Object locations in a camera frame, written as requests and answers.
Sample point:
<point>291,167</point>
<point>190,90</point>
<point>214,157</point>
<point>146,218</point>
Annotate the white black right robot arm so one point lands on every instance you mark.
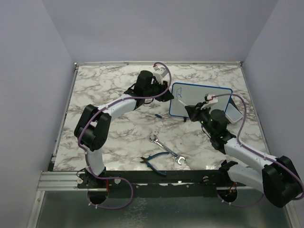
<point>276,178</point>

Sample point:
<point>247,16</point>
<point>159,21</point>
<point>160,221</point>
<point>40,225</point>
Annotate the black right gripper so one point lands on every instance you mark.
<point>194,110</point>

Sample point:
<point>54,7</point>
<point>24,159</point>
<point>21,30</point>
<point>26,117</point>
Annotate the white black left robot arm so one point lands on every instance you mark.
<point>93,126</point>

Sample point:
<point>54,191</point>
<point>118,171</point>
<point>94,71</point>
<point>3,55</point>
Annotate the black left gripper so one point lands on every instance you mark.
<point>165,97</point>

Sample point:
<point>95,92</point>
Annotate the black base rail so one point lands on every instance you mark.
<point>149,184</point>

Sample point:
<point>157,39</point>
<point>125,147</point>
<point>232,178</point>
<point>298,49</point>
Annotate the white plastic box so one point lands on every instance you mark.
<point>233,114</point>

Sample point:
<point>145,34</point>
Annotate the silver combination wrench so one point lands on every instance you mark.
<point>178,158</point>

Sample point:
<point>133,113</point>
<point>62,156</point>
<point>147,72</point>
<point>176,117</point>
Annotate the blue framed whiteboard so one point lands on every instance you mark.
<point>191,94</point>

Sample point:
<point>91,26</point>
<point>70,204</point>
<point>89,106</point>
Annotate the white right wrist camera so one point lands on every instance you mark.
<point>210,100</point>

